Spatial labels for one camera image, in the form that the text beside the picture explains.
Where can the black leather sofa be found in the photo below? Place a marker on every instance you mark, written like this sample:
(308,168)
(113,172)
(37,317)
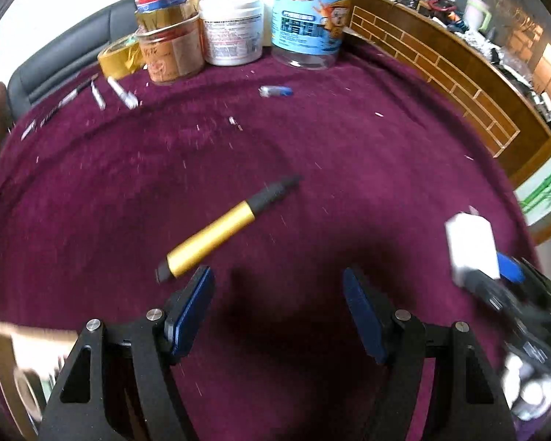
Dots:
(50,59)

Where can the wooden brick pattern partition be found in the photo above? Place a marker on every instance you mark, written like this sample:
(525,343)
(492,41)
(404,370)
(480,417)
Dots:
(441,69)

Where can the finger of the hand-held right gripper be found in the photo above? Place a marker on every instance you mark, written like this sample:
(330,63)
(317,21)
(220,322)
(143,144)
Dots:
(510,267)
(484,290)

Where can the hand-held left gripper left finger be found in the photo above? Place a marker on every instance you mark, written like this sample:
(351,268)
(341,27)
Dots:
(190,317)

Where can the small white box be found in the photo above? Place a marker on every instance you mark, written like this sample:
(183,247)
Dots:
(470,248)

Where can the wooden tray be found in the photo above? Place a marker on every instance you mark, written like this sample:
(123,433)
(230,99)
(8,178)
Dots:
(9,353)

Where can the white cup with green straw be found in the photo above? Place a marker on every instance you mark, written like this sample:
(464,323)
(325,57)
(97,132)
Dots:
(476,11)

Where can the clear tape roll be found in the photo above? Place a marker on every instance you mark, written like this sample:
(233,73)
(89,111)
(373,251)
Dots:
(22,379)

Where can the green print paper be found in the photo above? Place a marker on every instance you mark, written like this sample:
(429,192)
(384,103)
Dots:
(546,188)

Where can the short silver pen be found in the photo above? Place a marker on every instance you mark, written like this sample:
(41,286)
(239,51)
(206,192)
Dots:
(28,129)

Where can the blue lighter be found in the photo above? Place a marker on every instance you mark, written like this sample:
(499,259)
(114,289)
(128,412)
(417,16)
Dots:
(275,91)

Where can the brown label clear jar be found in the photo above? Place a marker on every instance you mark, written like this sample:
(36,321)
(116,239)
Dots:
(170,53)

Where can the small metal bit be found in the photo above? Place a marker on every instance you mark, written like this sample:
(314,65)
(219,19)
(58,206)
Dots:
(235,122)

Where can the white plastic jar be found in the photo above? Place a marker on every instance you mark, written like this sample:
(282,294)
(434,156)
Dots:
(232,27)

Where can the yellow tape roll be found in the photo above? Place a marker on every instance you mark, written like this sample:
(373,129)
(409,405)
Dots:
(117,59)

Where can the blue label clear jar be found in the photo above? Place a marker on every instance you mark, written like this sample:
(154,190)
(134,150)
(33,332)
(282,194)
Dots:
(310,18)

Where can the yellow pen with black tip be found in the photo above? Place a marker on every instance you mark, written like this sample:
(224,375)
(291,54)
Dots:
(211,239)

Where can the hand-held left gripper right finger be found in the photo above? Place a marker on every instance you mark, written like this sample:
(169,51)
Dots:
(362,317)

